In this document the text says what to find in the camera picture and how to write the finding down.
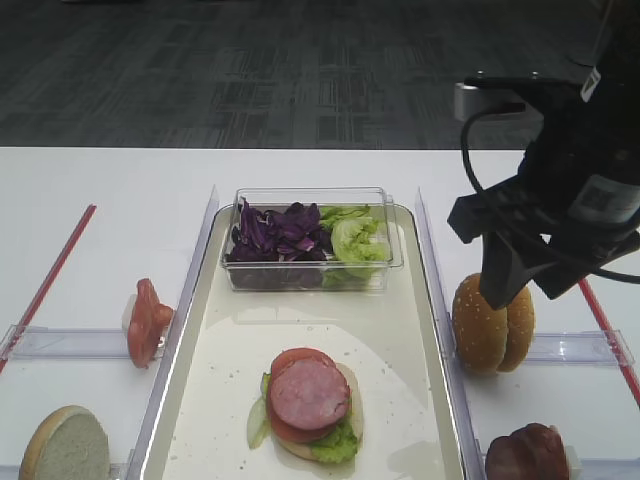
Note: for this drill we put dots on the right red strip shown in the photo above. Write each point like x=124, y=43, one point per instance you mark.
x=614, y=341

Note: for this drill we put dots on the left red strip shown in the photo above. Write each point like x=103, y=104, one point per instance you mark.
x=39, y=296

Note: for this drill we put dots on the green lettuce in container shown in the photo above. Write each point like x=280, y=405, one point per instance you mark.
x=357, y=237

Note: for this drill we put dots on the red strip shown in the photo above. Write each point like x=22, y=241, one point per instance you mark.
x=614, y=341
x=39, y=296

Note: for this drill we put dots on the clear plastic salad container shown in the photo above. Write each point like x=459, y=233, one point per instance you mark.
x=328, y=275

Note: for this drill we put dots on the tomato slice on burger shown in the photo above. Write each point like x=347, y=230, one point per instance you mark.
x=282, y=429

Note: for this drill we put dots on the clear holder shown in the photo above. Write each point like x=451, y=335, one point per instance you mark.
x=577, y=348
x=35, y=342

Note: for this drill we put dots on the sesame bun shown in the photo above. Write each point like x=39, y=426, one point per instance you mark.
x=521, y=325
x=480, y=331

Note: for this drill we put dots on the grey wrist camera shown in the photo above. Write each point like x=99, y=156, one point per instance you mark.
x=480, y=92

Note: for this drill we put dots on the front sesame bun top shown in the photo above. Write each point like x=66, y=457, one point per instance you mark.
x=480, y=331

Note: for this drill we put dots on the rear sesame bun top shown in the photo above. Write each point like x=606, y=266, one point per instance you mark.
x=521, y=325

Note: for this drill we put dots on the lettuce leaf under tomato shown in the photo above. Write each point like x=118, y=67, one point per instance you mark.
x=258, y=425

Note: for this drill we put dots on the standing tomato slices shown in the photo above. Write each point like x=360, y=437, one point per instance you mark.
x=149, y=321

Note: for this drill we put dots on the right clear vertical rail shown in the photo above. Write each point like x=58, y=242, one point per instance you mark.
x=469, y=454

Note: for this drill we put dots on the silver metal tray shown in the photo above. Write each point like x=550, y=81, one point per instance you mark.
x=230, y=339

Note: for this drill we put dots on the bun half cut face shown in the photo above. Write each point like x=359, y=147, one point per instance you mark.
x=70, y=443

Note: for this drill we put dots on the upper left clear holder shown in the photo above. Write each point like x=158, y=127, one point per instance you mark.
x=35, y=342

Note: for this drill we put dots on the clear vertical rail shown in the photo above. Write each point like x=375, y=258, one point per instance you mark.
x=185, y=300
x=469, y=454

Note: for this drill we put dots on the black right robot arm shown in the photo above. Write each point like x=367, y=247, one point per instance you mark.
x=573, y=205

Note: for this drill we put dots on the bottom bun on tray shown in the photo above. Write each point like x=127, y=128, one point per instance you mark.
x=344, y=442

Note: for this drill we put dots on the upper right clear holder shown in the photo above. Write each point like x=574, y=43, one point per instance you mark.
x=577, y=348

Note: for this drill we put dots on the left clear vertical rail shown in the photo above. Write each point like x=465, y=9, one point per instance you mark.
x=185, y=300

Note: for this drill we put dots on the grey stand base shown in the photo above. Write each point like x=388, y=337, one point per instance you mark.
x=604, y=10

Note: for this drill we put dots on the purple shredded cabbage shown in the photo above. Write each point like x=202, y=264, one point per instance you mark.
x=272, y=236

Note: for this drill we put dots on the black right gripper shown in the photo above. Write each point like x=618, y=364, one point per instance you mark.
x=523, y=241

